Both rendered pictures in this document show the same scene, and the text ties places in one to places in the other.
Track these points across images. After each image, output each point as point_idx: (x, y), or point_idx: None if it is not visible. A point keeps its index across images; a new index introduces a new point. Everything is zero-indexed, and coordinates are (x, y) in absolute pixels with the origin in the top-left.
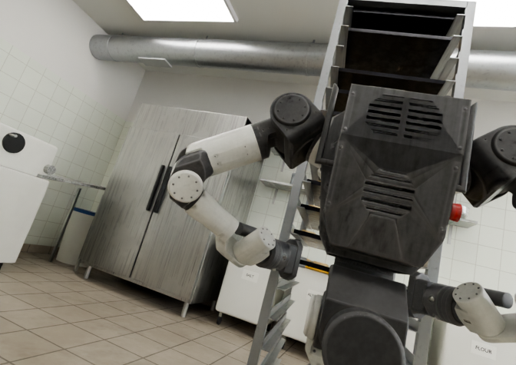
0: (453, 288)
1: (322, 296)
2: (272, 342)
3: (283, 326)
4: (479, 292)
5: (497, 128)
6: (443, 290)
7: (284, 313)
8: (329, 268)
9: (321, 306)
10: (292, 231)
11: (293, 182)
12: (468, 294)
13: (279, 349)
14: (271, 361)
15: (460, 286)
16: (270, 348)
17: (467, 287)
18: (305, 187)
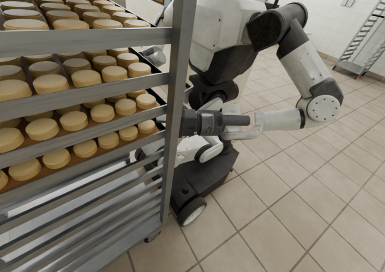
0: (150, 59)
1: (217, 97)
2: (140, 191)
3: (32, 251)
4: (164, 54)
5: None
6: (150, 62)
7: (113, 189)
8: (213, 87)
9: (221, 98)
10: (156, 113)
11: (189, 53)
12: (163, 58)
13: (48, 256)
14: (110, 220)
15: (158, 56)
16: (157, 180)
17: (160, 55)
18: (137, 46)
